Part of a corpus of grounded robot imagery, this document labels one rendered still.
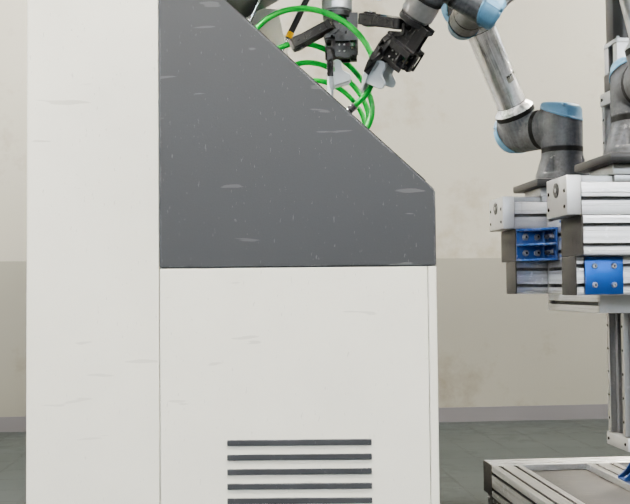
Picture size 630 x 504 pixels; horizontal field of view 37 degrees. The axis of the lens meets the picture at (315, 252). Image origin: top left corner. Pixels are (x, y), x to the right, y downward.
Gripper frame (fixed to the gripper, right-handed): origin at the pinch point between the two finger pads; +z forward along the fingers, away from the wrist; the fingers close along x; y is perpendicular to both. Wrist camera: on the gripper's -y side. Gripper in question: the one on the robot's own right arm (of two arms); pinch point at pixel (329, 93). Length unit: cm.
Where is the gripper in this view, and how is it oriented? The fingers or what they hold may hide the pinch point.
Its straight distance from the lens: 235.5
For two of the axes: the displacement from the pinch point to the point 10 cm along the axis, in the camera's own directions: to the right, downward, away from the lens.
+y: 10.0, -0.1, 0.0
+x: 0.0, 0.4, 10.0
